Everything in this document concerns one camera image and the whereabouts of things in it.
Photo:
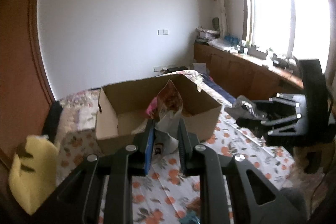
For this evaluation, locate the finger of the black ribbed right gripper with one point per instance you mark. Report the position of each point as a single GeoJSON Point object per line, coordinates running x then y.
{"type": "Point", "coordinates": [283, 127]}

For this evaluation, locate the blue tipped left gripper left finger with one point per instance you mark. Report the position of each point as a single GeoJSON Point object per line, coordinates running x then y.
{"type": "Point", "coordinates": [141, 159]}

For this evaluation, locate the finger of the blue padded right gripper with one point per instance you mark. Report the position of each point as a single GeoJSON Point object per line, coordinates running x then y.
{"type": "Point", "coordinates": [281, 103]}

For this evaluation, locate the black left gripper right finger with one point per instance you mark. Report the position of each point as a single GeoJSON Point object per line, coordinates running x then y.
{"type": "Point", "coordinates": [186, 143]}

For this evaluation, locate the pink chicken leg packet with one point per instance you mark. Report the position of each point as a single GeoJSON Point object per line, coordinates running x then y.
{"type": "Point", "coordinates": [152, 109]}

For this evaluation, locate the small white snack pouch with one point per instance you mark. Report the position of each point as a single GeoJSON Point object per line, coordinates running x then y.
{"type": "Point", "coordinates": [170, 106]}

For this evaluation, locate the silver snack packet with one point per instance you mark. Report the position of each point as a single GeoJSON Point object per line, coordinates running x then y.
{"type": "Point", "coordinates": [244, 108]}

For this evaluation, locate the brown cardboard box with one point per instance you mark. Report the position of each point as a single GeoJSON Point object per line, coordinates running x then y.
{"type": "Point", "coordinates": [123, 108]}

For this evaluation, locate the wooden window-side cabinet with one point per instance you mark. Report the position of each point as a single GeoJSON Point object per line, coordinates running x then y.
{"type": "Point", "coordinates": [244, 75]}

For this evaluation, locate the floral pink quilt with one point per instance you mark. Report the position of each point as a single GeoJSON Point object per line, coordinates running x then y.
{"type": "Point", "coordinates": [79, 111]}

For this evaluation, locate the teal foil candy wrapper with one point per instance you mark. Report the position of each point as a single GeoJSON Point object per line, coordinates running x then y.
{"type": "Point", "coordinates": [190, 218]}

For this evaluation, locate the clutter pile on cabinet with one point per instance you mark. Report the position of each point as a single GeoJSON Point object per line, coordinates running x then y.
{"type": "Point", "coordinates": [231, 44]}

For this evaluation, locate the yellow banana plush toy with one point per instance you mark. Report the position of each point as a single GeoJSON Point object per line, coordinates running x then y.
{"type": "Point", "coordinates": [32, 176]}

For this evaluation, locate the brown wooden wardrobe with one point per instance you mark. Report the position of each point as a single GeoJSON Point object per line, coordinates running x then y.
{"type": "Point", "coordinates": [26, 95]}

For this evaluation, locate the white wall socket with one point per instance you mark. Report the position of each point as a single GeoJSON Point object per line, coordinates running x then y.
{"type": "Point", "coordinates": [160, 69]}

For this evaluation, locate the window with frame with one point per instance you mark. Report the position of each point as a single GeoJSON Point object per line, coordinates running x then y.
{"type": "Point", "coordinates": [291, 28]}

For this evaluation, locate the white wall switch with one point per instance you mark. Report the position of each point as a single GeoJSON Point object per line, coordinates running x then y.
{"type": "Point", "coordinates": [162, 32]}

